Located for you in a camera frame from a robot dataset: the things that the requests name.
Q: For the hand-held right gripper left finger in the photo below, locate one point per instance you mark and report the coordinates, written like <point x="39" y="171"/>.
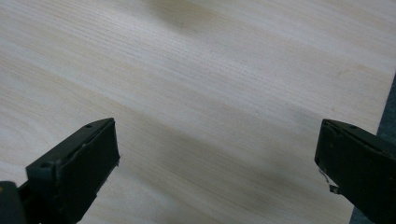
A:
<point x="74" y="174"/>

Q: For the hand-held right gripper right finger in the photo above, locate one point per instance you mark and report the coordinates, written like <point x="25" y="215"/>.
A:
<point x="361" y="168"/>

